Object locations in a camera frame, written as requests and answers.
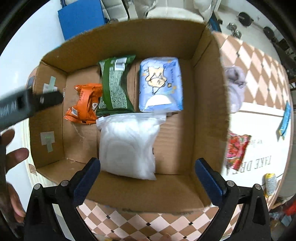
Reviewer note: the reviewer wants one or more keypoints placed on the green snack packet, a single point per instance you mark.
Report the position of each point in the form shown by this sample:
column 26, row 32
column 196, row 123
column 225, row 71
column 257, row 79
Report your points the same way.
column 114, row 88

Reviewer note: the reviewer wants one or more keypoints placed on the white padded cloth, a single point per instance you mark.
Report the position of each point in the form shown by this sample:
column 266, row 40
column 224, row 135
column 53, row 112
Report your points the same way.
column 171, row 9

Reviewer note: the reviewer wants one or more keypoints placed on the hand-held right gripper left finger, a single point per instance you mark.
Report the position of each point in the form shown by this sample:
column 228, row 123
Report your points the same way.
column 89, row 178

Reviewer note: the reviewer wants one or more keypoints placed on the white cotton pad bag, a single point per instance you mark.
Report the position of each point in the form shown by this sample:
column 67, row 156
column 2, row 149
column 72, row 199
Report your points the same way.
column 127, row 148

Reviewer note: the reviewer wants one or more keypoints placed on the blue metal frame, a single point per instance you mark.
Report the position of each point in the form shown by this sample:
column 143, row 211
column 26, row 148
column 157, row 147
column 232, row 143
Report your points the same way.
column 215, row 22

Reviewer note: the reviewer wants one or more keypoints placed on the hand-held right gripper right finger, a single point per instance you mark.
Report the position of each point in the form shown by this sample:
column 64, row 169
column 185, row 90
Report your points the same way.
column 208, row 183

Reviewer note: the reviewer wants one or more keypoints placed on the blue and yellow packet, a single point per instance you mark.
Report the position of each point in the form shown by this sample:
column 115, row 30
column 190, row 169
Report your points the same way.
column 285, row 120

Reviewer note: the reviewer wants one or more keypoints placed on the silver metal weight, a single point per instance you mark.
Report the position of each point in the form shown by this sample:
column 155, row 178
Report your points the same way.
column 234, row 29

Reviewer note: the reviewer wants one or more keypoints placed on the grey fuzzy cloth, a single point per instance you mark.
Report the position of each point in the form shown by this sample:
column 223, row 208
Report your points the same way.
column 234, row 92

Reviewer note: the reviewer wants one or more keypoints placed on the black weight plate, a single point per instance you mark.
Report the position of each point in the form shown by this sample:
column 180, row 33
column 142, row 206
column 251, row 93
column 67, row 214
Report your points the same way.
column 269, row 32
column 245, row 19

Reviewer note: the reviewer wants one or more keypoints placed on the person's left hand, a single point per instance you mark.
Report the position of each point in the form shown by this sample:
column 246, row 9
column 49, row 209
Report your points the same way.
column 17, row 157

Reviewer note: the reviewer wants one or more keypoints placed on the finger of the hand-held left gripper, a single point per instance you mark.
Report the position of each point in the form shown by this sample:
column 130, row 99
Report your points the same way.
column 49, row 98

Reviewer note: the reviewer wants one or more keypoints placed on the orange snack packet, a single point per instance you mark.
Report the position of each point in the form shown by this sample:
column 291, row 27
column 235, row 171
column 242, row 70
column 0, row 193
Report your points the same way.
column 83, row 104

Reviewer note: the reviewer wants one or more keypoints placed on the light blue tissue pack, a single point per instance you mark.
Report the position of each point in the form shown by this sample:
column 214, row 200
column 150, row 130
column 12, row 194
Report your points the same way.
column 159, row 81

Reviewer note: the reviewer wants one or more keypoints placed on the red snack packet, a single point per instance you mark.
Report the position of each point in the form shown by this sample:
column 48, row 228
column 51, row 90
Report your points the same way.
column 237, row 150

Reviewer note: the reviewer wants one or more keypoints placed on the yellow and silver packet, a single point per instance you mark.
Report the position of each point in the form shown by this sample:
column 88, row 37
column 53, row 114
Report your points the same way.
column 270, row 185

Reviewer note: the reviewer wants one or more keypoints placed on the blue flat box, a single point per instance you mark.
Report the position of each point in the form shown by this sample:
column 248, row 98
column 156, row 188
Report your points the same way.
column 81, row 20

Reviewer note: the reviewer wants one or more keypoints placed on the brown cardboard box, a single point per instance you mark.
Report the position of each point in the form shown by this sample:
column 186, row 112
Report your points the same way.
column 180, row 148

